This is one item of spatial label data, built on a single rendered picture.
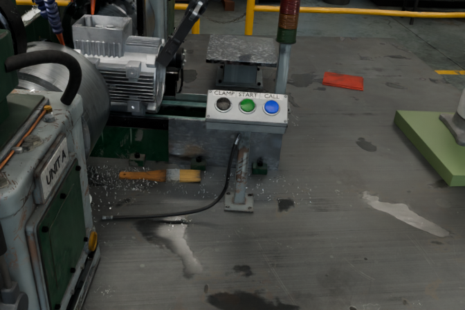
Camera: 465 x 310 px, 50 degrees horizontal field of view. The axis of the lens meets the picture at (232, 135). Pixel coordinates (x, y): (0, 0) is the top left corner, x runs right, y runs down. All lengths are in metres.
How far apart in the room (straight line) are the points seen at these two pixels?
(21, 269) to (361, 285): 0.63
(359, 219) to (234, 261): 0.33
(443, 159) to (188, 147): 0.69
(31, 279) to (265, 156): 0.73
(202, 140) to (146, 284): 0.43
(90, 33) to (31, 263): 0.66
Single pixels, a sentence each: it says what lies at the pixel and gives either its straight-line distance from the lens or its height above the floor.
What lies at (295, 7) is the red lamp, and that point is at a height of 1.14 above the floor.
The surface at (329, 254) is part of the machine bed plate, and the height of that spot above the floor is 0.80.
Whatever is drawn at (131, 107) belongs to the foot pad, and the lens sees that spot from 1.23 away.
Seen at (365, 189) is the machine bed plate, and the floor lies 0.80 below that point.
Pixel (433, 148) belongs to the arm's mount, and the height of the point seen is 0.84.
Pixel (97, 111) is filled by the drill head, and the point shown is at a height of 1.06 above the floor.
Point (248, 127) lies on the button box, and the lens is 1.04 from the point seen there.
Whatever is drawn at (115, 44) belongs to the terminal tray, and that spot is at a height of 1.11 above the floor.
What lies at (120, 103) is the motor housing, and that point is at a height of 0.97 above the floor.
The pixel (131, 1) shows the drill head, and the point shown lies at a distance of 1.49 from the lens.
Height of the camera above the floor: 1.51
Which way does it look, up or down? 29 degrees down
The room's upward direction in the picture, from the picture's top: 4 degrees clockwise
